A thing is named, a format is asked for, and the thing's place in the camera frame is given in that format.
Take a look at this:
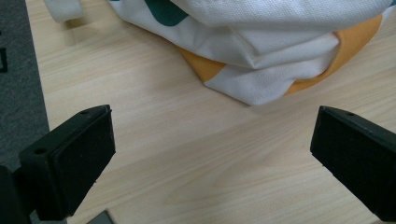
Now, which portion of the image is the white orange green garment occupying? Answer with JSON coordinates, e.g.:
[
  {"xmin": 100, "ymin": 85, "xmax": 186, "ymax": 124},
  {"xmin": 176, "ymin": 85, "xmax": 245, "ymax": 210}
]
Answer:
[{"xmin": 43, "ymin": 0, "xmax": 396, "ymax": 106}]

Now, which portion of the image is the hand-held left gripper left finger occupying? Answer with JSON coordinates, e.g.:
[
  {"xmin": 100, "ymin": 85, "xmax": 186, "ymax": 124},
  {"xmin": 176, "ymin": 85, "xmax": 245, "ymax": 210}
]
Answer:
[{"xmin": 18, "ymin": 104, "xmax": 117, "ymax": 222}]

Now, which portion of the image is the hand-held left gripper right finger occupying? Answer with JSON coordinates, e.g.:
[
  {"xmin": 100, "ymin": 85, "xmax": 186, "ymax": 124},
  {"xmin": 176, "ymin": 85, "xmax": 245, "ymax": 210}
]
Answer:
[{"xmin": 309, "ymin": 105, "xmax": 396, "ymax": 222}]

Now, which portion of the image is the small grey flat object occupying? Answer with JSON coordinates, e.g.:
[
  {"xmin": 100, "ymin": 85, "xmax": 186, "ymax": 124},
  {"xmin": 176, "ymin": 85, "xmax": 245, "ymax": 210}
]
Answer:
[{"xmin": 86, "ymin": 210, "xmax": 116, "ymax": 224}]

